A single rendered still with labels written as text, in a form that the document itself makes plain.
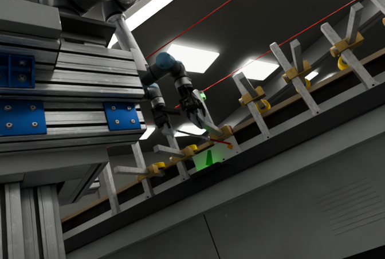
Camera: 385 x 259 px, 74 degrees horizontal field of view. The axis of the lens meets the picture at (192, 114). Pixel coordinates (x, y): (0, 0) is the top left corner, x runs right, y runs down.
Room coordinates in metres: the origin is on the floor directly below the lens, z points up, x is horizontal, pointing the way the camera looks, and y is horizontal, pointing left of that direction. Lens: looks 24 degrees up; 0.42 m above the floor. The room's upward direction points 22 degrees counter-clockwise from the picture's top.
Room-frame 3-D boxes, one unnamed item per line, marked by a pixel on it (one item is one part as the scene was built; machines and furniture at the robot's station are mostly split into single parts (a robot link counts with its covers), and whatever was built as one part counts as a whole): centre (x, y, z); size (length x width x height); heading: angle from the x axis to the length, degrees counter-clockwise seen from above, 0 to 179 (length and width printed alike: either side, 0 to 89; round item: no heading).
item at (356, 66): (1.11, -0.78, 0.86); 0.03 x 0.03 x 0.48; 72
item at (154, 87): (1.32, 0.17, 1.24); 0.09 x 0.08 x 0.11; 120
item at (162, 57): (0.95, 0.03, 1.12); 0.11 x 0.11 x 0.08; 74
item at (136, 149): (1.50, 0.41, 0.93); 0.03 x 0.03 x 0.48; 72
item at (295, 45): (1.14, -0.57, 0.95); 0.50 x 0.04 x 0.04; 162
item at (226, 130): (1.34, -0.09, 0.84); 0.13 x 0.06 x 0.05; 72
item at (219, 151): (1.33, -0.03, 0.75); 0.26 x 0.01 x 0.10; 72
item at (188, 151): (1.41, 0.15, 0.84); 0.13 x 0.06 x 0.05; 72
